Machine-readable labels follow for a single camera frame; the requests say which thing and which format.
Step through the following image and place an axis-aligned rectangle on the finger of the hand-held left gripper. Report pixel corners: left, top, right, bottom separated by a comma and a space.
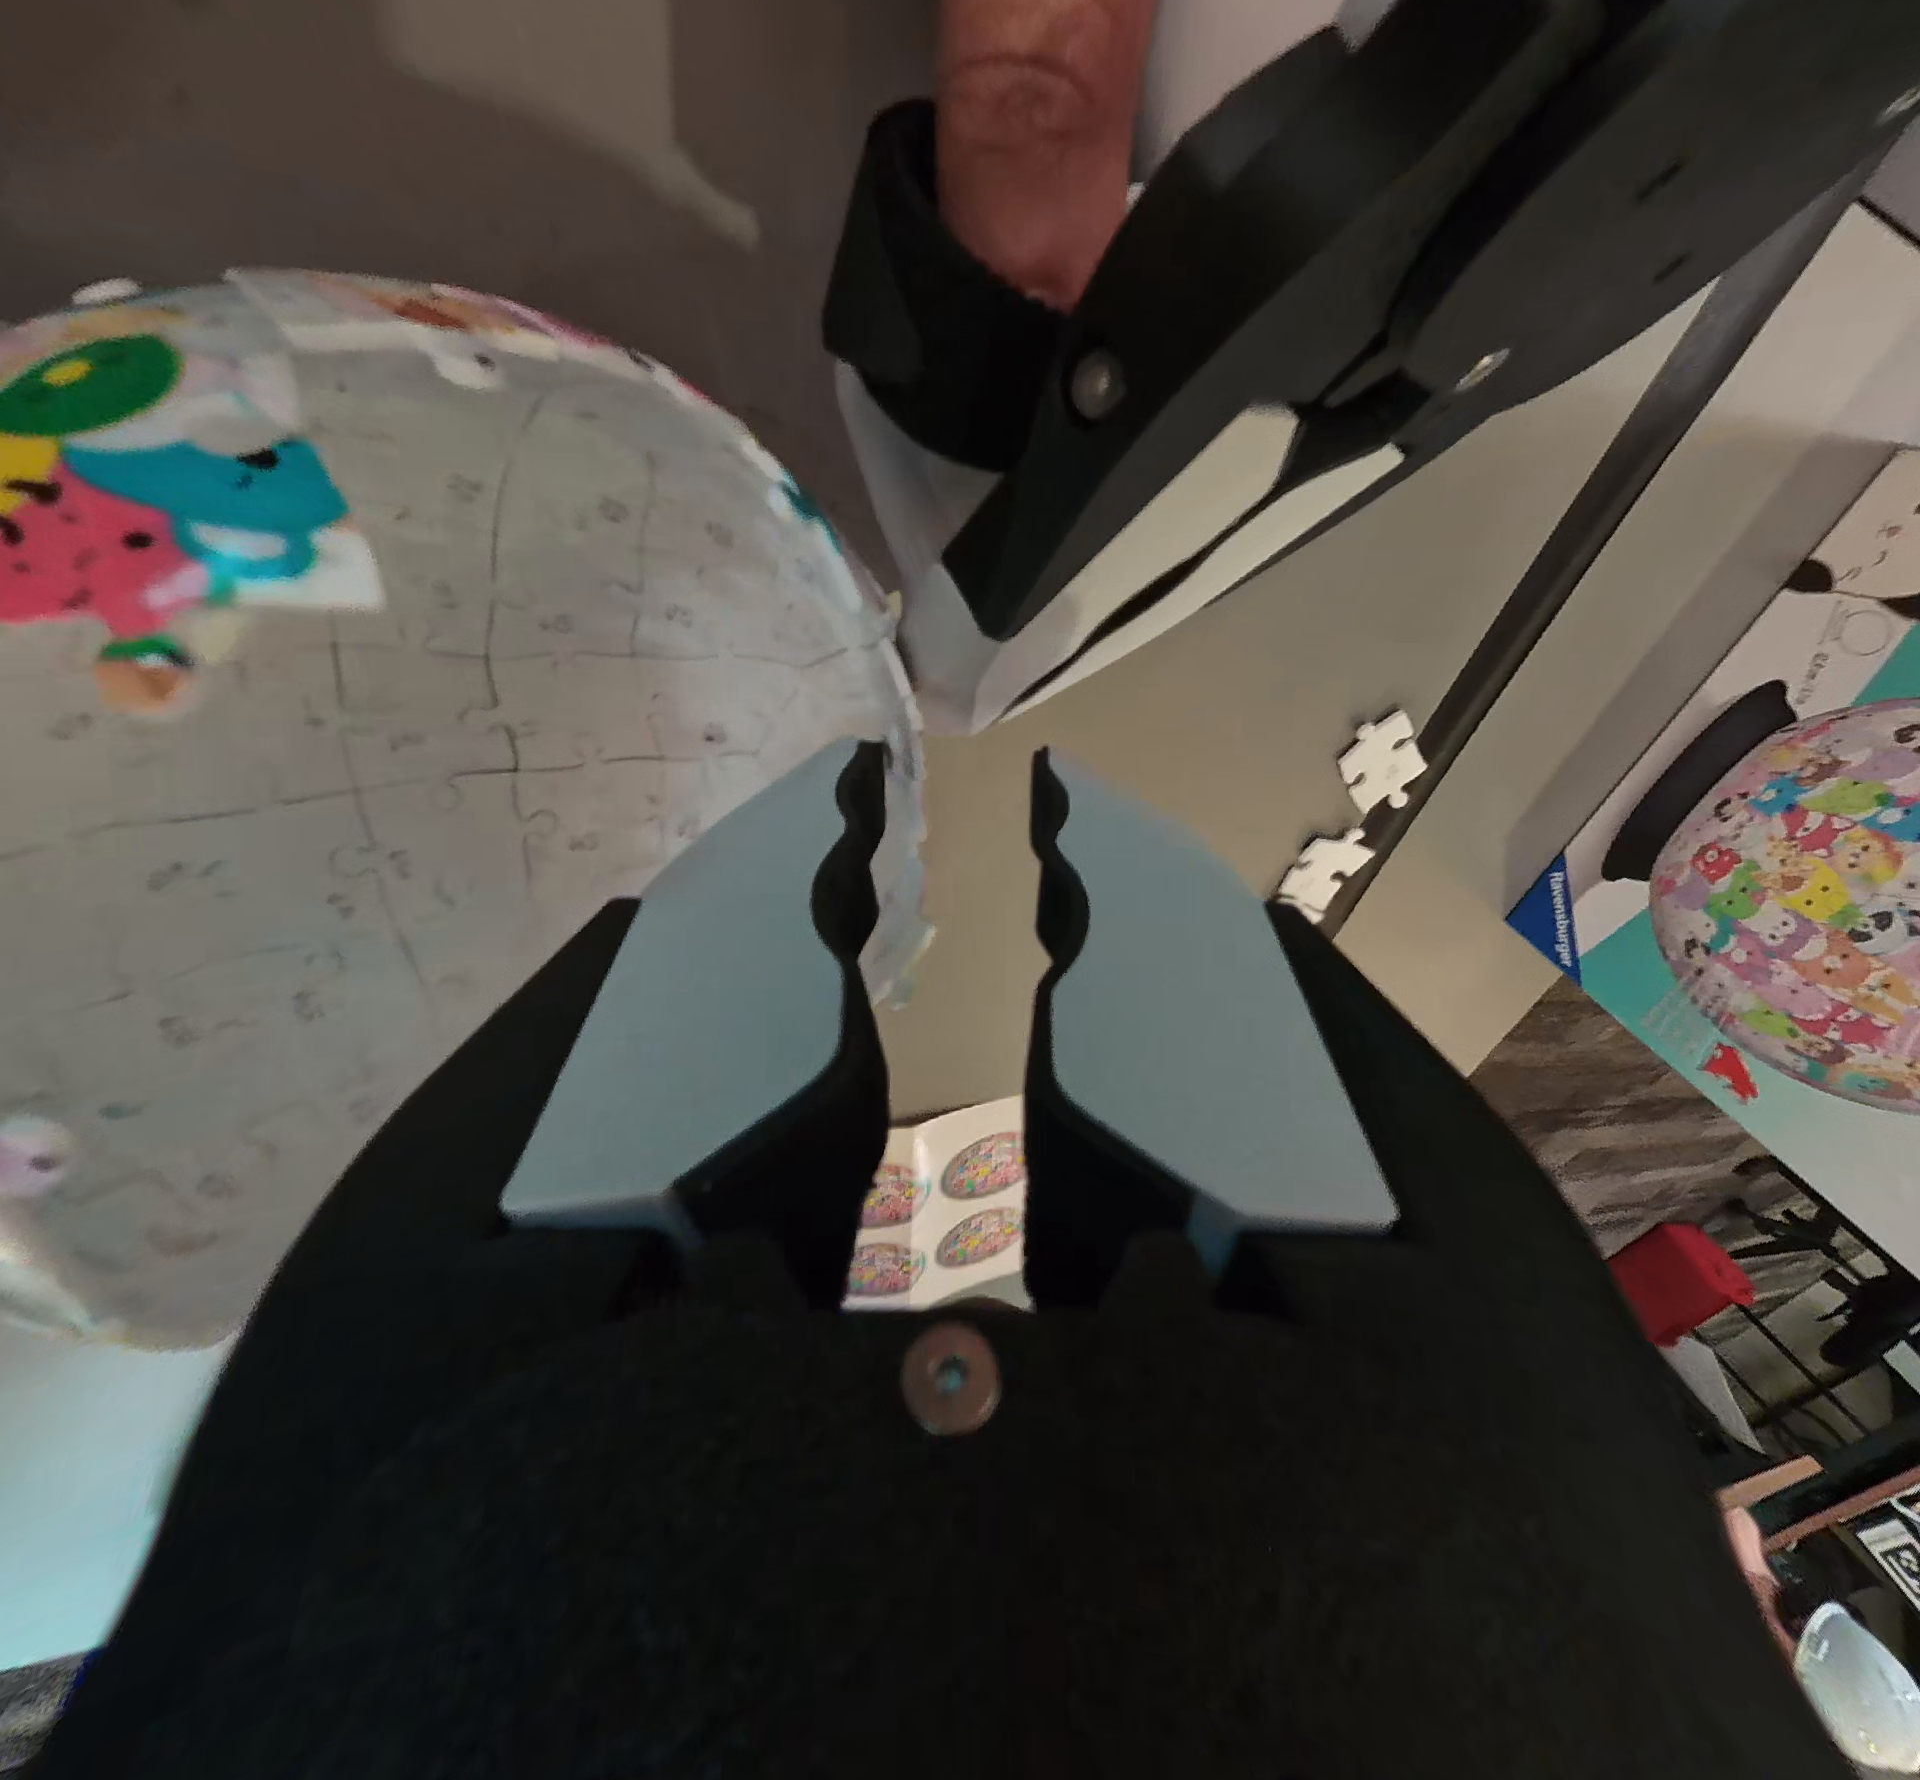
975, 441, 1415, 744
831, 358, 1322, 739

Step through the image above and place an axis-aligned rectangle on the single white puzzle piece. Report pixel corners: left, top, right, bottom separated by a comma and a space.
1334, 707, 1432, 829

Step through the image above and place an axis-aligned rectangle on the person's left hand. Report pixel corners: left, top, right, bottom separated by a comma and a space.
918, 0, 1444, 316

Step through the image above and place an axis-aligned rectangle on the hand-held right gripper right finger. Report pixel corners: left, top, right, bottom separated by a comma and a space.
1017, 746, 1403, 1319

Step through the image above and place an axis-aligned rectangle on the colourful puzzle ball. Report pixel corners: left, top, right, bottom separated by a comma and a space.
0, 266, 935, 1355

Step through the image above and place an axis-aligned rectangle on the colourful puzzle box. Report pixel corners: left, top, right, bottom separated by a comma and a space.
1502, 443, 1920, 1130

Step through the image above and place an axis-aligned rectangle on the white puzzle leaflet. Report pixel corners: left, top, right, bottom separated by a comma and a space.
841, 1116, 1040, 1318

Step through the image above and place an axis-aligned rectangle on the red cloth bag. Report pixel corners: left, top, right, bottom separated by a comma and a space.
1600, 1215, 1763, 1355

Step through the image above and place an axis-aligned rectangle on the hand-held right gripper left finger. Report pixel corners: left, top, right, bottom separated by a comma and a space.
500, 739, 895, 1319

